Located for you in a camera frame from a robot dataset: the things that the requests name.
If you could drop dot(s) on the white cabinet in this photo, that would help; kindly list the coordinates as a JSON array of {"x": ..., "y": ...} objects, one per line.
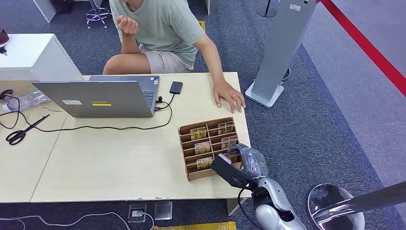
[{"x": 31, "y": 57}]

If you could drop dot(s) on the yellow patterned box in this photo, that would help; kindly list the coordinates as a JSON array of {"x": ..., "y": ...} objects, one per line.
[{"x": 196, "y": 226}]

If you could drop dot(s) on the grey laptop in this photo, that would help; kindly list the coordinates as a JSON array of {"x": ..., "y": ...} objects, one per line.
[{"x": 101, "y": 98}]

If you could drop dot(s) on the hotel card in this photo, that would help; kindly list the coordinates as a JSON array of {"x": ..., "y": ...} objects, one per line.
[
  {"x": 198, "y": 133},
  {"x": 233, "y": 156},
  {"x": 225, "y": 127},
  {"x": 202, "y": 147},
  {"x": 204, "y": 163},
  {"x": 229, "y": 142}
]

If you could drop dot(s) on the beige table leg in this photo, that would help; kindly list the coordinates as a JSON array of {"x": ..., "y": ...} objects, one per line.
[{"x": 234, "y": 206}]

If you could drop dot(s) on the black scissors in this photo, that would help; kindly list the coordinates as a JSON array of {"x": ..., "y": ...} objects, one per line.
[{"x": 19, "y": 135}]

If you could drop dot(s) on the black wrist plate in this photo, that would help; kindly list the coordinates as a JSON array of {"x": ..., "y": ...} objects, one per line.
[{"x": 227, "y": 171}]

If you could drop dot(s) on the black bin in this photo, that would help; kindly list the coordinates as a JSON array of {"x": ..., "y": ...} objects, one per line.
[{"x": 62, "y": 6}]

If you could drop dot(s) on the black round gadget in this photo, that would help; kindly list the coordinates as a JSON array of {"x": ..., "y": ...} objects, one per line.
[{"x": 5, "y": 95}]

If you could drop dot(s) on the black portable drive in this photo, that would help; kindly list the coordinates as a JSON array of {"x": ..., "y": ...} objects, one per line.
[{"x": 176, "y": 87}]

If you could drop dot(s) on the metal floor socket cover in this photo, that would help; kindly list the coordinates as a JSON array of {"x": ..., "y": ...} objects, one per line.
[{"x": 163, "y": 210}]

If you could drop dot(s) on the grey kiosk stand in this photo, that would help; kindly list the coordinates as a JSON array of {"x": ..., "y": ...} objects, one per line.
[{"x": 282, "y": 47}]

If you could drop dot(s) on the white furniture leg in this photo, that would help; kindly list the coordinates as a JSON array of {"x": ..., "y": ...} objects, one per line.
[{"x": 207, "y": 7}]

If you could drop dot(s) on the dark round floor object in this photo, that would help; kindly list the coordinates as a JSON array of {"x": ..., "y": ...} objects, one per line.
[{"x": 286, "y": 74}]

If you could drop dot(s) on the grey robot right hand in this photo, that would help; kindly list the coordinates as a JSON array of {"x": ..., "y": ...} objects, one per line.
[{"x": 252, "y": 163}]

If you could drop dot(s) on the person's left hand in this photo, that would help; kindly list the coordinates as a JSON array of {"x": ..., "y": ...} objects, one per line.
[{"x": 226, "y": 93}]

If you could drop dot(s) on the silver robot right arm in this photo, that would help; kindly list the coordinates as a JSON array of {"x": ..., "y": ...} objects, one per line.
[{"x": 272, "y": 209}]

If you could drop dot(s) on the person's right hand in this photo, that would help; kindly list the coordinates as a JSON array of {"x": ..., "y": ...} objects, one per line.
[{"x": 127, "y": 25}]

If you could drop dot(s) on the person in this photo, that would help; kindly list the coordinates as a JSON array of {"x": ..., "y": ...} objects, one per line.
[{"x": 165, "y": 28}]

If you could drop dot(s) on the black keys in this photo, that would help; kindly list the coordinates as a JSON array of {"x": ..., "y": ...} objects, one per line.
[{"x": 3, "y": 50}]

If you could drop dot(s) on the dark red object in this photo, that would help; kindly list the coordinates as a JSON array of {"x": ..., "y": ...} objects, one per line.
[{"x": 3, "y": 37}]

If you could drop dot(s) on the yellow object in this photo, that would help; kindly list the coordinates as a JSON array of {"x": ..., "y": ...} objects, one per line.
[{"x": 202, "y": 25}]

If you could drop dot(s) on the person's left forearm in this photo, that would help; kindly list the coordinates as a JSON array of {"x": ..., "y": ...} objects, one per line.
[{"x": 212, "y": 57}]

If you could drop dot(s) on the red barrier belt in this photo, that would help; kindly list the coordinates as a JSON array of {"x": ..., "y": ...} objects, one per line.
[{"x": 364, "y": 44}]

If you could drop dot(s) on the clear plastic bottle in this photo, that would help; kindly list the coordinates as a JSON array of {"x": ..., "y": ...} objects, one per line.
[{"x": 28, "y": 100}]

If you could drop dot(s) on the person's right forearm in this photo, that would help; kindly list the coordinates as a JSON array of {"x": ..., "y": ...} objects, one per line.
[{"x": 129, "y": 43}]

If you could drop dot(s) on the dark round pole base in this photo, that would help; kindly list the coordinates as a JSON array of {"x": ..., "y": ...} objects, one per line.
[{"x": 267, "y": 12}]

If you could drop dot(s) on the white furniture panel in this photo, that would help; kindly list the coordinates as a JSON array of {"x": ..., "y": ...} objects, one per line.
[{"x": 46, "y": 9}]

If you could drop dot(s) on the chrome stool base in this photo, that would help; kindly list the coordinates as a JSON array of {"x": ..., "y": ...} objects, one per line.
[{"x": 96, "y": 16}]

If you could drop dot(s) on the brown cardboard card holder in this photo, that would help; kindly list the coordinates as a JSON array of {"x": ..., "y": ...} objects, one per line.
[{"x": 190, "y": 173}]

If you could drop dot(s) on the floor socket with plug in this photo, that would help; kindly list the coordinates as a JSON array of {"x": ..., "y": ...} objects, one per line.
[{"x": 137, "y": 212}]

